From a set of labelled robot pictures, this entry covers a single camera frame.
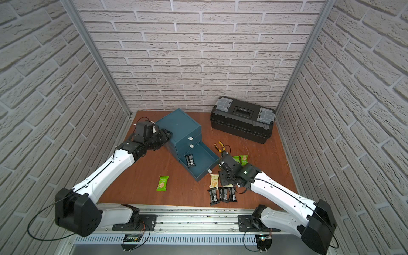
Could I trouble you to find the left controller board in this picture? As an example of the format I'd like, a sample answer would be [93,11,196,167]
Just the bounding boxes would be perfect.
[121,234,143,251]

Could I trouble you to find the yellow handled pliers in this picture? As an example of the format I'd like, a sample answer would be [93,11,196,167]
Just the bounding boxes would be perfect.
[214,141,231,154]

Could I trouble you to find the black plastic toolbox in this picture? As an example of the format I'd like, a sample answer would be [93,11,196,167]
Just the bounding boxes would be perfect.
[210,97,275,144]

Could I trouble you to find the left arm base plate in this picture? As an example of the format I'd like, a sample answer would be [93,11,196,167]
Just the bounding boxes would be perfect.
[112,215,157,231]

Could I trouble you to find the teal drawer cabinet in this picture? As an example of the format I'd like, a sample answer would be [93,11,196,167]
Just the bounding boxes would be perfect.
[156,108,202,159]

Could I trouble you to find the corner aluminium profile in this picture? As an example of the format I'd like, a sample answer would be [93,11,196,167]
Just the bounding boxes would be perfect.
[276,0,336,117]
[61,0,132,118]

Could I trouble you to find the yellow cookie packet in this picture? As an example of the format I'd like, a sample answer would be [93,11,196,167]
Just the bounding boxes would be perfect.
[209,174,219,189]

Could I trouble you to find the black cookie packet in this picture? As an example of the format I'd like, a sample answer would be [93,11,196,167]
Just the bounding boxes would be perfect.
[218,187,229,203]
[228,187,238,203]
[185,154,196,168]
[207,188,220,206]

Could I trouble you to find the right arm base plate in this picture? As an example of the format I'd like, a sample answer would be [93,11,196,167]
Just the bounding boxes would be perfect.
[238,215,281,232]

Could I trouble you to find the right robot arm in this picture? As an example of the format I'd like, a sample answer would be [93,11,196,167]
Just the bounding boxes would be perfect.
[219,152,337,255]

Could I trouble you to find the aluminium mounting rail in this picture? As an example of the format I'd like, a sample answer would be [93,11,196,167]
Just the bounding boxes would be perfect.
[65,204,329,237]

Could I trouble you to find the right controller board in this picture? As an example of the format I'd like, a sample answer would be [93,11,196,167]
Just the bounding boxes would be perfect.
[255,235,272,252]

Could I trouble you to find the right corner aluminium profile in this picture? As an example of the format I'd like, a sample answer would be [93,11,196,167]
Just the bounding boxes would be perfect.
[276,0,336,117]

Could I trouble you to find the left corner aluminium profile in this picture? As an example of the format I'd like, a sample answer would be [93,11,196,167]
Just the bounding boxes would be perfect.
[61,0,132,118]

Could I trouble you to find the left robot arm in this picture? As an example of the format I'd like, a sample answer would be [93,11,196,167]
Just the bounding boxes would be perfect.
[55,121,173,237]

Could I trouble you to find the controller board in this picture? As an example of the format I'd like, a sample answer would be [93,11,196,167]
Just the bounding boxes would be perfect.
[255,235,272,252]
[121,234,143,251]

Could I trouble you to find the green cookie packet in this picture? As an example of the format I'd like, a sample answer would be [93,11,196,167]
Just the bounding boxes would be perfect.
[233,156,241,163]
[240,155,249,166]
[156,176,169,191]

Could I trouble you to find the teal bottom drawer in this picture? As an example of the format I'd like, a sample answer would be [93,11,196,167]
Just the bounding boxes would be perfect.
[177,141,220,182]

